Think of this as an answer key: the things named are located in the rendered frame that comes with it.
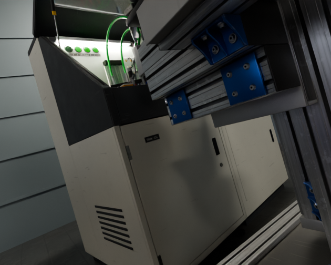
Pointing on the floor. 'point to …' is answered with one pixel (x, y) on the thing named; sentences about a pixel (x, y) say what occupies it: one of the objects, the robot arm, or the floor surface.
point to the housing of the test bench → (63, 151)
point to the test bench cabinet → (124, 201)
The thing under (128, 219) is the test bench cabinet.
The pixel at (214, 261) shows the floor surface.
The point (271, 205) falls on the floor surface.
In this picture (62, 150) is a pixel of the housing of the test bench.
